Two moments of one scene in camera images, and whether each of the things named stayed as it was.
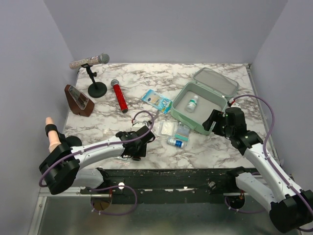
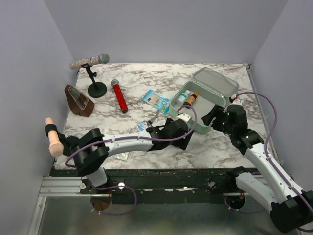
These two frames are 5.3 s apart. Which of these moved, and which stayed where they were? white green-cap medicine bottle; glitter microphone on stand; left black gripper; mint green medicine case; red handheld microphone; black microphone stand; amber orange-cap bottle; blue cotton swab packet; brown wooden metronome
Moved: amber orange-cap bottle; white green-cap medicine bottle; left black gripper
Stayed: brown wooden metronome; mint green medicine case; black microphone stand; red handheld microphone; glitter microphone on stand; blue cotton swab packet
